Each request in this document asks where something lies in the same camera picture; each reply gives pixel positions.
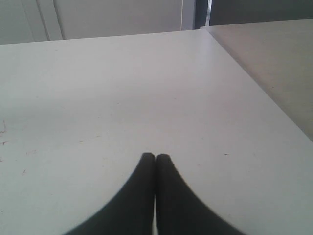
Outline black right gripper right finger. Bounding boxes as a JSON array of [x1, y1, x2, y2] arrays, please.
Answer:
[[156, 154, 239, 235]]

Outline white cabinet doors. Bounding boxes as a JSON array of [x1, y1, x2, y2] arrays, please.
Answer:
[[0, 0, 195, 44]]

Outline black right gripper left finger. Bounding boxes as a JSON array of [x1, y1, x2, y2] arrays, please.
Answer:
[[67, 153, 156, 235]]

